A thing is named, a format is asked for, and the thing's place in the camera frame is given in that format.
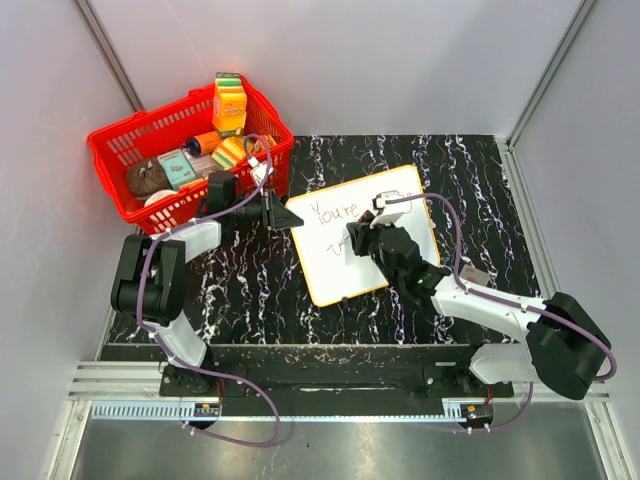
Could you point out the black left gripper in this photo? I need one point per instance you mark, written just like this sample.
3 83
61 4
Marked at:
280 217

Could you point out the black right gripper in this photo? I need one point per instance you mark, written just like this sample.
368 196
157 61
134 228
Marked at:
360 234

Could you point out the yellow framed whiteboard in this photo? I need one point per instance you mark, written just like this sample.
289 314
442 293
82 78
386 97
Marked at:
332 271

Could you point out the red capped whiteboard marker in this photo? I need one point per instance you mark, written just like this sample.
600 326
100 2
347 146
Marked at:
346 240

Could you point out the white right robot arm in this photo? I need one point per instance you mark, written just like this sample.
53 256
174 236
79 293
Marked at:
555 341

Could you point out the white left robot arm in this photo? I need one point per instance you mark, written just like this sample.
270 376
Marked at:
150 280

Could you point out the orange snack packet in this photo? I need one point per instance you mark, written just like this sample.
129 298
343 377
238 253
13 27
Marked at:
267 138

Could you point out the yellow green sponge pack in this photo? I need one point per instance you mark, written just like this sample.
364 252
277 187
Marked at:
229 153

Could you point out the orange cylindrical bottle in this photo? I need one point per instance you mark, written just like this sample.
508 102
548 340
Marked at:
203 144

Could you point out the teal small box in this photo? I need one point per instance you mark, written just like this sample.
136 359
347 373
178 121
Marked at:
177 168

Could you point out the white round lid container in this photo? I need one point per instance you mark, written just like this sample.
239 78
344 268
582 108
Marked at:
158 196

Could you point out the orange sponge daddy box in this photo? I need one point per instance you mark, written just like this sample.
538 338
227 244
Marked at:
229 105

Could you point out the brown round bread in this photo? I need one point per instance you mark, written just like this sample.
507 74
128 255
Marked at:
145 178

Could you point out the red plastic shopping basket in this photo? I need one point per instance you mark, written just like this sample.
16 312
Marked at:
145 134

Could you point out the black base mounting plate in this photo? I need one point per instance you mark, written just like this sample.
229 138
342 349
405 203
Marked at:
335 381

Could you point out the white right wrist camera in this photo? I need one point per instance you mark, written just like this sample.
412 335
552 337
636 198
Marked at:
389 208

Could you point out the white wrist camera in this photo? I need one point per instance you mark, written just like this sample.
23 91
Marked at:
259 171
389 208

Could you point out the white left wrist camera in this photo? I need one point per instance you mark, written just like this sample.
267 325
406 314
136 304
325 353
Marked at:
259 171

